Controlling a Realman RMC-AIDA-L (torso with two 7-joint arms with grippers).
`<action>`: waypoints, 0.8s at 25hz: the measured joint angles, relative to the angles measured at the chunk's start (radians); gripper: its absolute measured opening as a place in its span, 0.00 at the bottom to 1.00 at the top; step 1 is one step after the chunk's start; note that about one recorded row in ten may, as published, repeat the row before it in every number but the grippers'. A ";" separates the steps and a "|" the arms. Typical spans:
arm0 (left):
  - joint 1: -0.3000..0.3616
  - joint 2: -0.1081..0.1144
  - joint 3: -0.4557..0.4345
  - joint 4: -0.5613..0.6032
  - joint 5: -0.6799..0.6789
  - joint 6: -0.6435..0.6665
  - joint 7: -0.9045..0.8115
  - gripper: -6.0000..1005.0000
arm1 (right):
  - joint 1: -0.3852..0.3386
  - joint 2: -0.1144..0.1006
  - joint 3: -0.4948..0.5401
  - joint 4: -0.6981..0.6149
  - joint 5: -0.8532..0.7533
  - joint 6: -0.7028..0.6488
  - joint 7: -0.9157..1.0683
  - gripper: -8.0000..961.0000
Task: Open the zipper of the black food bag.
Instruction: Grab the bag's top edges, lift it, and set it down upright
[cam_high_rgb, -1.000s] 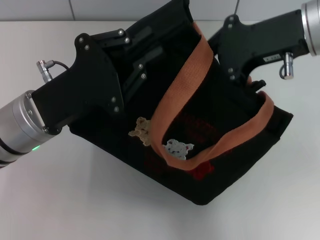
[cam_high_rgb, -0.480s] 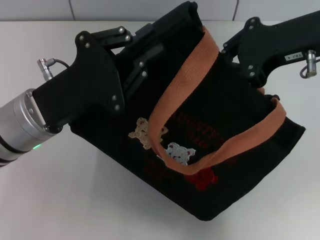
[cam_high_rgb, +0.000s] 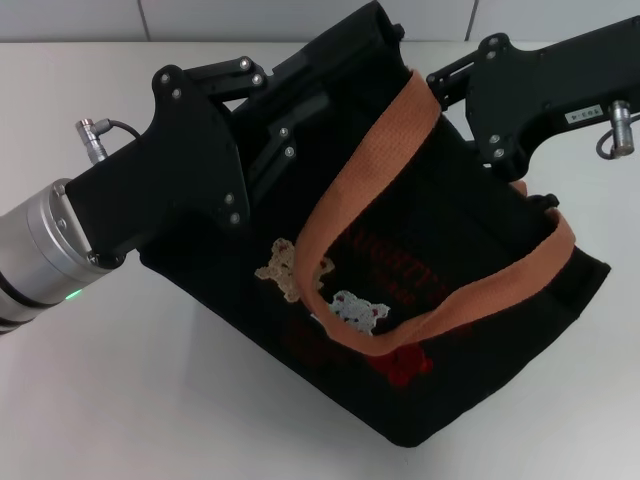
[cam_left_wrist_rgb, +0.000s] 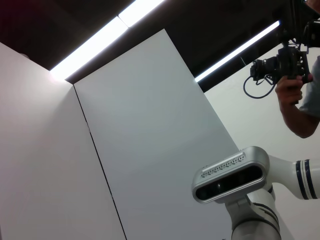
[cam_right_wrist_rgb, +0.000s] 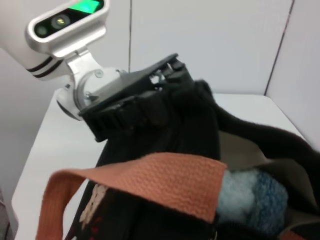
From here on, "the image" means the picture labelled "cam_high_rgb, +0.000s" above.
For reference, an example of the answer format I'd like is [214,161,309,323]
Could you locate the black food bag orange handles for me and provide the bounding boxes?
[138,0,613,436]

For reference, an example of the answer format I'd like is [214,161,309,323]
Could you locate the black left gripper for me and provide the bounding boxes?
[63,47,332,267]

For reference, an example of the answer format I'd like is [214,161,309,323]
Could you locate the left gripper cable silver connector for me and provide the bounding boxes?
[74,116,144,164]

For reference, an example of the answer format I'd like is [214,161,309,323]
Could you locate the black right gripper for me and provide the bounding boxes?
[425,32,640,182]

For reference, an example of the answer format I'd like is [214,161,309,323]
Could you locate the gripper cable silver connector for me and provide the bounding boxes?
[74,116,144,164]
[596,99,637,162]

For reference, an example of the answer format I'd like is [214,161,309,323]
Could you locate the right gripper cable silver connector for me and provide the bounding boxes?
[596,99,637,162]

